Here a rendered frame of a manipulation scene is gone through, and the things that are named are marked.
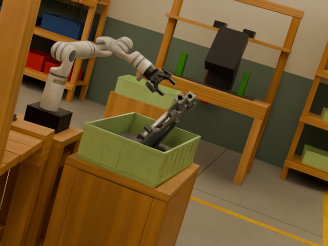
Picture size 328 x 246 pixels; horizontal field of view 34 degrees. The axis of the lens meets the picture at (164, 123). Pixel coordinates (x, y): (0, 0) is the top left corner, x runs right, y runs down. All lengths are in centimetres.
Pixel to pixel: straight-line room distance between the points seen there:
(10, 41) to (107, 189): 97
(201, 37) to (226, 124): 124
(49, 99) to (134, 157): 52
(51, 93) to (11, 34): 90
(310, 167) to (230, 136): 127
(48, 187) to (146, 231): 51
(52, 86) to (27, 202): 56
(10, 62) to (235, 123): 587
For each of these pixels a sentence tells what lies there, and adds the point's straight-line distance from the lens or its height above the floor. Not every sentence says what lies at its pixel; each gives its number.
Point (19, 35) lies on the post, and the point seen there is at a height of 135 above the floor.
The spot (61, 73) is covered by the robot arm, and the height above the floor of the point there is 113.
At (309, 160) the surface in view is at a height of 33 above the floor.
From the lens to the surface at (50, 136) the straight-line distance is 244.
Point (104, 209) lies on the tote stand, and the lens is 251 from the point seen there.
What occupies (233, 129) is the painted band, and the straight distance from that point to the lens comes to 747.
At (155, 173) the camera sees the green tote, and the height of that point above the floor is 86.
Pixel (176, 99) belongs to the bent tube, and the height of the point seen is 116.
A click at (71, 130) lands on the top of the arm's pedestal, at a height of 85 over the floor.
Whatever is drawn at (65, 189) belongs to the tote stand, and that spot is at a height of 64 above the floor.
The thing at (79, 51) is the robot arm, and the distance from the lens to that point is 275.
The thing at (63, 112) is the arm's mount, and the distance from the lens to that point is 270.
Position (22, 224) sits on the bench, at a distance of 257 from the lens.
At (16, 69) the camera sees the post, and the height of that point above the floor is 124.
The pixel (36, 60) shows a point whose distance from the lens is 780.
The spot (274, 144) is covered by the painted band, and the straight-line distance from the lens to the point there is 742.
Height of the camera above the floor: 155
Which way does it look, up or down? 11 degrees down
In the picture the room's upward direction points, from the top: 17 degrees clockwise
